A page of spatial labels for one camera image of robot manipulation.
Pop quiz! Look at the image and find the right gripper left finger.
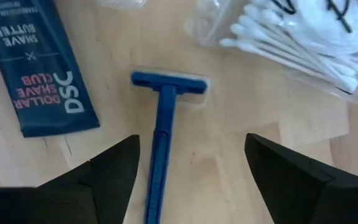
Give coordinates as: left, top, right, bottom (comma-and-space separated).
0, 134, 140, 224

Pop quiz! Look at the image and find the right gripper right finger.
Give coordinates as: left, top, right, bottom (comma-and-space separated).
244, 133, 358, 224

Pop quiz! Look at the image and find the blue disposable razor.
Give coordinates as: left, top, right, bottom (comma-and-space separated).
129, 65, 211, 224

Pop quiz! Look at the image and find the navy shave butter tube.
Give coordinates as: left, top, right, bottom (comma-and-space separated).
0, 0, 101, 138

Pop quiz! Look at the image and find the vanity pack bag large print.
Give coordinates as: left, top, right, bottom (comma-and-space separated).
185, 0, 358, 103

